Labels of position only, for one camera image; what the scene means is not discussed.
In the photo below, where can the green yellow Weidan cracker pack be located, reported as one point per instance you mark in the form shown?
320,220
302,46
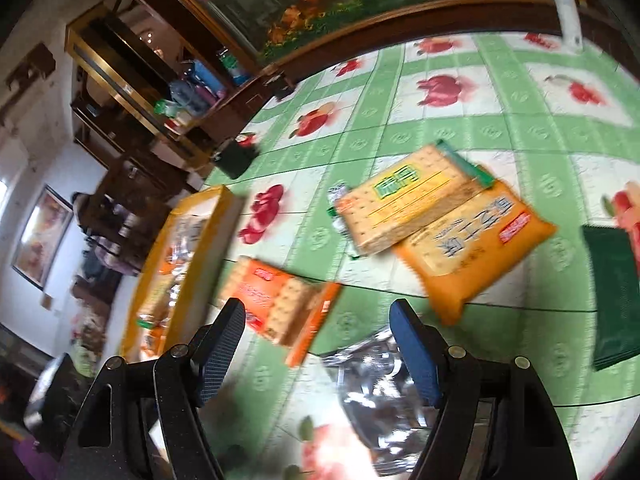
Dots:
404,197

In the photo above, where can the framed wall picture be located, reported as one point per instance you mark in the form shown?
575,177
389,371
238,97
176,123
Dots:
41,237

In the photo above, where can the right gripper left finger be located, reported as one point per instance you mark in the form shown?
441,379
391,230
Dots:
186,377

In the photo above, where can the white spray bottle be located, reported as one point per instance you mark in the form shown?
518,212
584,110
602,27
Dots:
570,24

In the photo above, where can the black round canister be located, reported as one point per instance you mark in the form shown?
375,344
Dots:
235,155

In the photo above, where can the yellow snack storage box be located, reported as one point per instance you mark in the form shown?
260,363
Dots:
176,285

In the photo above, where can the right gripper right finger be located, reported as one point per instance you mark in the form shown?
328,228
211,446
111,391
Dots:
462,392

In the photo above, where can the silver foil snack bag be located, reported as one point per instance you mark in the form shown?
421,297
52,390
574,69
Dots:
381,401

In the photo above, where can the dark wooden shelf cabinet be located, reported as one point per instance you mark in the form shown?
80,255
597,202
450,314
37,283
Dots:
139,86

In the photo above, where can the dark green cloth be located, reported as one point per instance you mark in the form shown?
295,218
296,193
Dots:
616,284

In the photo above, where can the green fruit pattern tablecloth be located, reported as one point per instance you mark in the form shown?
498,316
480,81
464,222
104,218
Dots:
560,127

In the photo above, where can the orange soda cracker bag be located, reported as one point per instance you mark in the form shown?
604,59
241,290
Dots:
466,251

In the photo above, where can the red orange cracker pack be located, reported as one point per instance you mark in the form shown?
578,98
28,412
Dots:
281,307

